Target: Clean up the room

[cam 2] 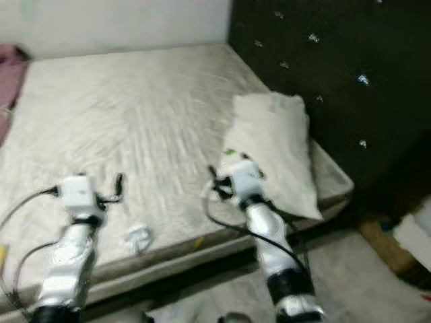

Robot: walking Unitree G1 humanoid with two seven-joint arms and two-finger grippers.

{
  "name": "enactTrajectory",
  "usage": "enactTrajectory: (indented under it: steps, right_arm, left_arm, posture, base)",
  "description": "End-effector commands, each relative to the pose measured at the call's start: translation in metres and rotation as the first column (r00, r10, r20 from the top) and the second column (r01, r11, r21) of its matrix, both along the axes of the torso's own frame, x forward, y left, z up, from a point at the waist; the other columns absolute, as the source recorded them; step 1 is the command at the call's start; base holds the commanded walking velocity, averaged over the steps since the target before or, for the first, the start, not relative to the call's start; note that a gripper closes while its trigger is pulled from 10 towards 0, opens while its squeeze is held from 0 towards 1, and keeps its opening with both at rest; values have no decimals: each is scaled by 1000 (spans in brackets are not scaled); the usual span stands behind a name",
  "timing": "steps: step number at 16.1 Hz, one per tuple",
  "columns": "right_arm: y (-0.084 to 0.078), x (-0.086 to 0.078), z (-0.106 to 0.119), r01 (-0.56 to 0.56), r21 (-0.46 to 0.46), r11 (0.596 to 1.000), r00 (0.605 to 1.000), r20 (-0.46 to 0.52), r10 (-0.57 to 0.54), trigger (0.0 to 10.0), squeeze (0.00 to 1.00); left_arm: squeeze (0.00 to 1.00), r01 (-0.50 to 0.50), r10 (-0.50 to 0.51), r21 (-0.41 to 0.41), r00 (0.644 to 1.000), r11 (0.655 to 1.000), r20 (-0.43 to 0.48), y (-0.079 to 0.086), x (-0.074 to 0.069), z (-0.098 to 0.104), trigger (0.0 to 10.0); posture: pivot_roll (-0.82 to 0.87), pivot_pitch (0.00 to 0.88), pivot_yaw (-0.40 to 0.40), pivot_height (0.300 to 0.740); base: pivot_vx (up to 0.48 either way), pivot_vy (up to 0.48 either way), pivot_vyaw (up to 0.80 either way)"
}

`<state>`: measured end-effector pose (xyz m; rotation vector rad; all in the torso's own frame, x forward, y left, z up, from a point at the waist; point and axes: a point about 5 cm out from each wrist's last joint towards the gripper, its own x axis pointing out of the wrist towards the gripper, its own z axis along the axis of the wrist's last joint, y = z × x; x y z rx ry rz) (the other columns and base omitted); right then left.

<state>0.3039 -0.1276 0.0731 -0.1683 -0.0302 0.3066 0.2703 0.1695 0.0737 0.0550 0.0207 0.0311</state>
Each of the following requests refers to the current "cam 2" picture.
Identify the brown wooden board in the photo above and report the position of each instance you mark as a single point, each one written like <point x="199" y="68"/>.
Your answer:
<point x="384" y="249"/>

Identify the grey robot right leg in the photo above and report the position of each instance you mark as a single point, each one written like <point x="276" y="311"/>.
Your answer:
<point x="234" y="317"/>

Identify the black tufted headboard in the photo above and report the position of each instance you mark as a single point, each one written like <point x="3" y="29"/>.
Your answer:
<point x="343" y="101"/>

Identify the grey robot left leg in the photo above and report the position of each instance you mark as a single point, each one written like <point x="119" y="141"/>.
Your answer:
<point x="175" y="315"/>

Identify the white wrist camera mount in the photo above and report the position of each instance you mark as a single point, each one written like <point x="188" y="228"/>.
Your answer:
<point x="248" y="179"/>
<point x="78" y="192"/>

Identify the colourful children's book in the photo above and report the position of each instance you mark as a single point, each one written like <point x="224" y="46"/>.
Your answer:
<point x="3" y="254"/>

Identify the grey robot leg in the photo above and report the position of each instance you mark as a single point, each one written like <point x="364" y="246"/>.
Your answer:
<point x="234" y="317"/>
<point x="175" y="315"/>

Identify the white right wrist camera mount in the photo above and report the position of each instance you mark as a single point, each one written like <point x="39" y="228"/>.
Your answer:
<point x="248" y="179"/>

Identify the beige quilted mattress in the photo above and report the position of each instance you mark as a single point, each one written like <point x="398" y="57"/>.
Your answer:
<point x="121" y="121"/>

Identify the cream white pillow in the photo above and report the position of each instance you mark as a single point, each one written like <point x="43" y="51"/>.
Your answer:
<point x="276" y="134"/>

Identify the pink cartoon print blanket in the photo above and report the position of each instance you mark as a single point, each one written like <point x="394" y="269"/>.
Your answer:
<point x="10" y="87"/>

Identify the white tissue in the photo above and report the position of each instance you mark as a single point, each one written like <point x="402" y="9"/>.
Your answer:
<point x="140" y="237"/>

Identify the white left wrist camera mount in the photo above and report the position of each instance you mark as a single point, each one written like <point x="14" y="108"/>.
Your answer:
<point x="78" y="192"/>

